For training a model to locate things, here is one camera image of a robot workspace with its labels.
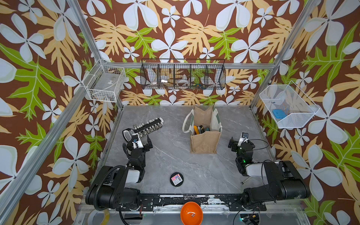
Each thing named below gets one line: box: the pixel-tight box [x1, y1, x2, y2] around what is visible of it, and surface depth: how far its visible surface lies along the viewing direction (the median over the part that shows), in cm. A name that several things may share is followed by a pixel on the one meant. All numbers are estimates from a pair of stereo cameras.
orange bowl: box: [180, 201, 204, 225], surface depth 70 cm
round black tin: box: [169, 172, 184, 188], surface depth 82 cm
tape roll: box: [87, 210, 100, 225], surface depth 69 cm
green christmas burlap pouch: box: [181, 105, 223, 154], surface depth 92 cm
